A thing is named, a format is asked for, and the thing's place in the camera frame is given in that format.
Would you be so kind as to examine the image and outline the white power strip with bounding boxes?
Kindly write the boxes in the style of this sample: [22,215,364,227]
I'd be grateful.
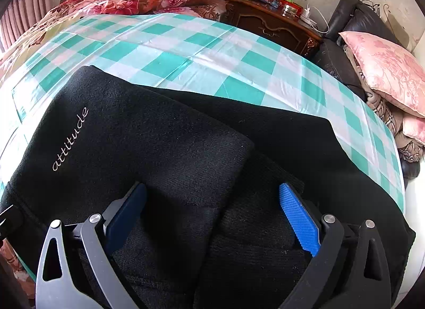
[300,13,328,30]

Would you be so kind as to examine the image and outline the teal checked bed sheet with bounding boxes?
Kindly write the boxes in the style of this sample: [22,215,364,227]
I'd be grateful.
[0,13,406,278]

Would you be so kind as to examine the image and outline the small pink floral pillow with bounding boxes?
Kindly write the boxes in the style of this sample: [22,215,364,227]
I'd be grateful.
[402,114,425,147]

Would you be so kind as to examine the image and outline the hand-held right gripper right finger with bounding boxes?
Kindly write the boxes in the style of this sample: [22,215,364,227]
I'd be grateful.
[278,182,392,309]

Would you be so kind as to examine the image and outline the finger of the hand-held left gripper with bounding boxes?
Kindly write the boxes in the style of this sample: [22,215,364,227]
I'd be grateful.
[0,204,24,241]

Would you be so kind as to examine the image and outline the large pink floral pillow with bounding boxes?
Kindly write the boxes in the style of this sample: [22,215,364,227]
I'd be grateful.
[338,31,425,118]

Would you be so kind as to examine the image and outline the black pants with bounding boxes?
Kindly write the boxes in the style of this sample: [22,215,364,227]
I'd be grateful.
[0,66,416,309]

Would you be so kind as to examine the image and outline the pink pleated curtain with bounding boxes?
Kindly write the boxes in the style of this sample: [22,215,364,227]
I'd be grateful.
[0,0,69,54]

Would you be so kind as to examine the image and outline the brown patterned blanket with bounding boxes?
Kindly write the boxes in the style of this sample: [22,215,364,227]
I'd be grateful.
[343,45,425,163]

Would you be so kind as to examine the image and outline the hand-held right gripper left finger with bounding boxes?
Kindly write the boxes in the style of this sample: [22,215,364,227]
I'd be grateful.
[35,181,148,309]

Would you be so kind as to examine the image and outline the red round tin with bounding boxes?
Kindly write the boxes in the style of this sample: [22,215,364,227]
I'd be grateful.
[282,3,303,16]

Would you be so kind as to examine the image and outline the carved wooden nightstand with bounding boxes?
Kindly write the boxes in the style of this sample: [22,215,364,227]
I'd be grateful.
[224,0,324,60]

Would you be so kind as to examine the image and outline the black leather sofa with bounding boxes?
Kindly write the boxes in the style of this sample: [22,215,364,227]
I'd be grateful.
[312,0,425,180]

